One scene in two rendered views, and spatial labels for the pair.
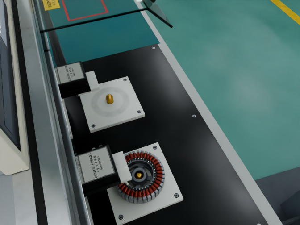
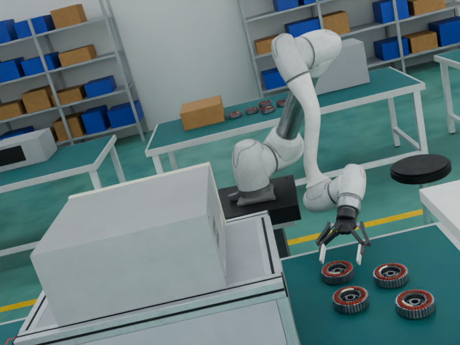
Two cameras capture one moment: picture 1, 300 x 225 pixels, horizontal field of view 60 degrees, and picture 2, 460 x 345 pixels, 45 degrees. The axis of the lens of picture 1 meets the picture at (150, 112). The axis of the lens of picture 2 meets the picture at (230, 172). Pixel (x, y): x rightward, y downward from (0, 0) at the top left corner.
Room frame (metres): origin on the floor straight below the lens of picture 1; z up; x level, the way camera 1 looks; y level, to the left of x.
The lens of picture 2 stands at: (-0.59, 1.53, 1.79)
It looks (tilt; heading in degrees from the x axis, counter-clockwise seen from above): 18 degrees down; 294
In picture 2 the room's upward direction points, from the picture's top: 15 degrees counter-clockwise
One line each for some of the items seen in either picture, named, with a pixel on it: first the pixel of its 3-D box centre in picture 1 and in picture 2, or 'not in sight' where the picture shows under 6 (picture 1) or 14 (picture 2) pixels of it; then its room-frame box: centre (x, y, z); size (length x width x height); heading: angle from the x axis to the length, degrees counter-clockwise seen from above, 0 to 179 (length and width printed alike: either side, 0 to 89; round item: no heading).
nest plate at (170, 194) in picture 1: (139, 180); not in sight; (0.23, 0.02, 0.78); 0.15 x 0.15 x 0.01; 21
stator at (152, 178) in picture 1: (139, 176); not in sight; (0.23, 0.02, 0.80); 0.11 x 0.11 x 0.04
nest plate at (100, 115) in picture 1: (110, 102); not in sight; (0.45, 0.11, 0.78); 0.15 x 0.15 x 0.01; 21
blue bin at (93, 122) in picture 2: not in sight; (96, 119); (4.27, -5.13, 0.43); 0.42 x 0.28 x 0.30; 109
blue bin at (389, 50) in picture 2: not in sight; (391, 48); (0.21, -6.69, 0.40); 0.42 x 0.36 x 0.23; 111
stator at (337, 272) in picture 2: not in sight; (337, 272); (-0.14, -0.15, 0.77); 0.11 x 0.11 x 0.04
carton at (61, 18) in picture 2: not in sight; (68, 16); (4.19, -5.17, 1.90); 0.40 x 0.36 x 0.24; 112
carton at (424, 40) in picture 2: not in sight; (419, 41); (-0.18, -6.84, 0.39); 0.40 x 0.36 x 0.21; 110
